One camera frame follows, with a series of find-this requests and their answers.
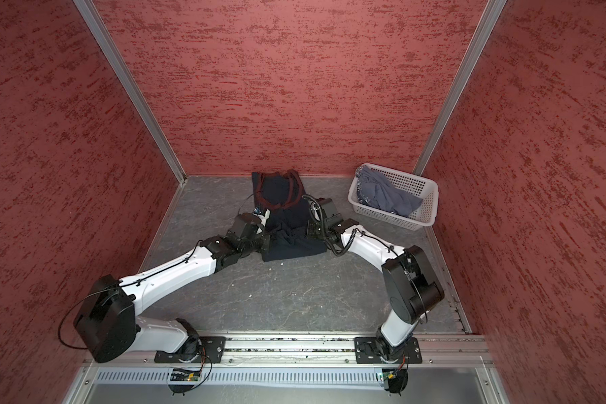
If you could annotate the white slotted cable duct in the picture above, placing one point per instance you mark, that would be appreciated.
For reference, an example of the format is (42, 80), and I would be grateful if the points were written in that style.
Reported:
(357, 378)

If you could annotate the right aluminium corner post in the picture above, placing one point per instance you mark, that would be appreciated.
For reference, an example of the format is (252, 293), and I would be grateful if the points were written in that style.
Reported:
(489, 18)

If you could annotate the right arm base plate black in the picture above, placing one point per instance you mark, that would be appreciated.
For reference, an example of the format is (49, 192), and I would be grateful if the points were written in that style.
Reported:
(377, 350)

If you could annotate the navy tank top red trim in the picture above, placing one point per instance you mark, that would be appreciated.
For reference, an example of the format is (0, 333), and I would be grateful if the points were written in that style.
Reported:
(281, 196)

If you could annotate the aluminium mounting rail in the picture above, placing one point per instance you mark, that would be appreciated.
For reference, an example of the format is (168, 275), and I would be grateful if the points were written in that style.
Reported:
(334, 350)

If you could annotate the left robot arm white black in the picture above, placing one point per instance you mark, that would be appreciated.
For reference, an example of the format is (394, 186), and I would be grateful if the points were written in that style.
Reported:
(111, 321)

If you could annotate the controller board with wires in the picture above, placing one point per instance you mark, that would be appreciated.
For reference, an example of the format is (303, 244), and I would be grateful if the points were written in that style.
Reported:
(394, 381)
(182, 381)

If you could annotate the aluminium corner post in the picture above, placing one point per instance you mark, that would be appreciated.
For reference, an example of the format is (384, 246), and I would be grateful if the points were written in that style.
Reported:
(489, 18)
(97, 27)

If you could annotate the white plastic laundry basket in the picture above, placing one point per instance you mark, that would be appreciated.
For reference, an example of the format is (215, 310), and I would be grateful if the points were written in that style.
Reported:
(423, 188)

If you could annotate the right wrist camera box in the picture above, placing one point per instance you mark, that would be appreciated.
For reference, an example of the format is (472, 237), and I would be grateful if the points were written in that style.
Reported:
(328, 208)

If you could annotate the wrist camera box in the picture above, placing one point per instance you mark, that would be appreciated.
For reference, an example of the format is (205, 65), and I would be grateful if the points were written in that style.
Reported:
(328, 208)
(263, 214)

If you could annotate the left controller board with wires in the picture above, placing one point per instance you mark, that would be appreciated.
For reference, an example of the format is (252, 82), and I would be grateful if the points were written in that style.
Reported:
(182, 381)

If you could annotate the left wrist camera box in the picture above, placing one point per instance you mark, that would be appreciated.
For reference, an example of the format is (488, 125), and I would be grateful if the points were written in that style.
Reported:
(263, 214)

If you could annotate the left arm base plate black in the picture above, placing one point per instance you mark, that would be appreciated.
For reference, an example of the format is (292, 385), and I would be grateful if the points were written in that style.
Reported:
(207, 348)

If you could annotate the left aluminium corner post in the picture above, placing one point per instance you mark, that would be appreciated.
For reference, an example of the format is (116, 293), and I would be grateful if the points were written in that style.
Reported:
(97, 27)

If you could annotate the grey blue tank top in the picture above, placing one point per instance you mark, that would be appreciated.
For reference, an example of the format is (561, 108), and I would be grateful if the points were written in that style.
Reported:
(375, 190)

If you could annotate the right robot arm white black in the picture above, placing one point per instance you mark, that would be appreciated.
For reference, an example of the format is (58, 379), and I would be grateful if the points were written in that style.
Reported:
(411, 283)

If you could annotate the right controller board with wires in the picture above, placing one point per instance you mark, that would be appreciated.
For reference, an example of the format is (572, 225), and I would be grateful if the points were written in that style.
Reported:
(394, 381)

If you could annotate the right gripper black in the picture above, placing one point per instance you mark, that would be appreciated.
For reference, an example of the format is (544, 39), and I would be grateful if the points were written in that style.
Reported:
(310, 230)

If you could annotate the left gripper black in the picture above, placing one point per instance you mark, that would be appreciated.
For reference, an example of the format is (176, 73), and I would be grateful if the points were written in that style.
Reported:
(266, 247)

